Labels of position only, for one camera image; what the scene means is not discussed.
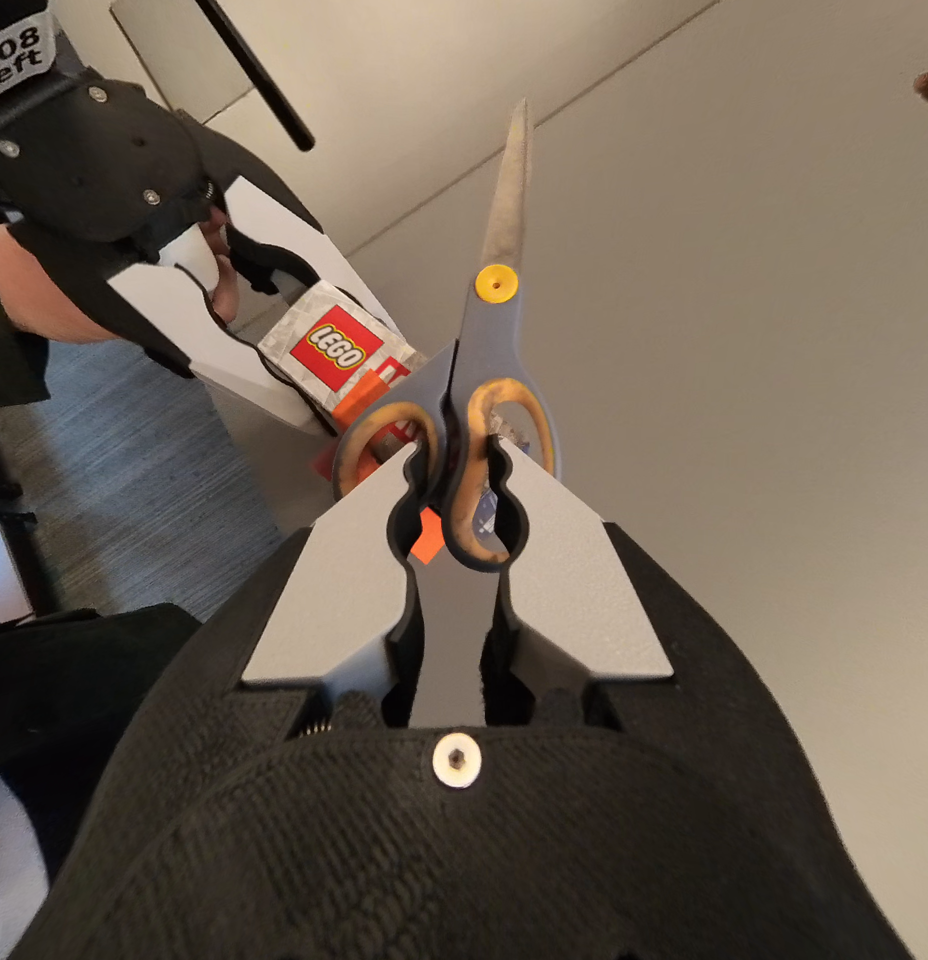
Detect person's left hand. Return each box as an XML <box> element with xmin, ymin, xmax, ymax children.
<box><xmin>0</xmin><ymin>206</ymin><xmax>242</xmax><ymax>348</ymax></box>

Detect person's dark jacket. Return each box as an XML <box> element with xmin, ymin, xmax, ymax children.
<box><xmin>0</xmin><ymin>603</ymin><xmax>203</xmax><ymax>879</ymax></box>

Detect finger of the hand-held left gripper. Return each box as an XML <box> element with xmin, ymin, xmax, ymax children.
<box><xmin>106</xmin><ymin>261</ymin><xmax>339</xmax><ymax>438</ymax></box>
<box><xmin>222</xmin><ymin>176</ymin><xmax>407</xmax><ymax>340</ymax></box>

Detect orange grey handled scissors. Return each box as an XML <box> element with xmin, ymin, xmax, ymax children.
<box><xmin>330</xmin><ymin>97</ymin><xmax>561</xmax><ymax>573</ymax></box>

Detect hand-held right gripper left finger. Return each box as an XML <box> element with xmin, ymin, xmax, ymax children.
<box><xmin>240</xmin><ymin>441</ymin><xmax>435</xmax><ymax>727</ymax></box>

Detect small superhero toy box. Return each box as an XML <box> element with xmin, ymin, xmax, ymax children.
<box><xmin>257</xmin><ymin>279</ymin><xmax>544</xmax><ymax>541</ymax></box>

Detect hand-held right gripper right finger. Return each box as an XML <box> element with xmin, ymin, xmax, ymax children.
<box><xmin>480</xmin><ymin>435</ymin><xmax>675</xmax><ymax>727</ymax></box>

